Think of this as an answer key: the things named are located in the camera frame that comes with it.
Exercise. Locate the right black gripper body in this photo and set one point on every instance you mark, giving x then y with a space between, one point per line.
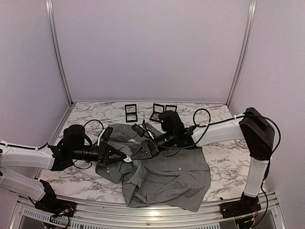
153 149

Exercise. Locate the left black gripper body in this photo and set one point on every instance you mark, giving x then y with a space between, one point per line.
102 147

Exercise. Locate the dark patterned round brooch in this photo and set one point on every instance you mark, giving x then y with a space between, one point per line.
128 159

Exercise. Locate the grey button shirt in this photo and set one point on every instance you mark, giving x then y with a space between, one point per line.
177 178

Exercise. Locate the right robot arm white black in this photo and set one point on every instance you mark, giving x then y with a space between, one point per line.
257 130

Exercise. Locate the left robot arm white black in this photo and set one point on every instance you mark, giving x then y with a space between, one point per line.
75 145

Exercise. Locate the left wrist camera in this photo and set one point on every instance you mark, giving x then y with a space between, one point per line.
105 135

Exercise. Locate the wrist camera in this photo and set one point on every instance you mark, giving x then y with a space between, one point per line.
105 135
142 132

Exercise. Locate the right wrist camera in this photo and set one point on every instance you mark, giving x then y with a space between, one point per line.
142 132

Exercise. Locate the middle black display frame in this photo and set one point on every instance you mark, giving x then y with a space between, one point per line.
157 110

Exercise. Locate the black display frame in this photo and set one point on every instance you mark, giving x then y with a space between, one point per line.
169 107
157 110
131 113

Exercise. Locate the left black display frame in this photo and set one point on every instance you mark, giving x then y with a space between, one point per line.
131 113

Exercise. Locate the right black display frame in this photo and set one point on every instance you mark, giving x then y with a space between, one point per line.
169 107

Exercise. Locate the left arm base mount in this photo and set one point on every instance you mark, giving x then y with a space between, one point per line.
50 203

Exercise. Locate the front aluminium rail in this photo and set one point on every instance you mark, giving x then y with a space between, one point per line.
106 215

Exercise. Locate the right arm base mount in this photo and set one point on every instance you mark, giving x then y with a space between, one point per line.
245 205

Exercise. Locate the left aluminium frame post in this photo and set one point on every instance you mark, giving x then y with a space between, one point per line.
57 52

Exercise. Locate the aluminium frame post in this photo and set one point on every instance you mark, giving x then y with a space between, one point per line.
57 52
243 52

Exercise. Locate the right aluminium frame post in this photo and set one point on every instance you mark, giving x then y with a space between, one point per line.
243 52

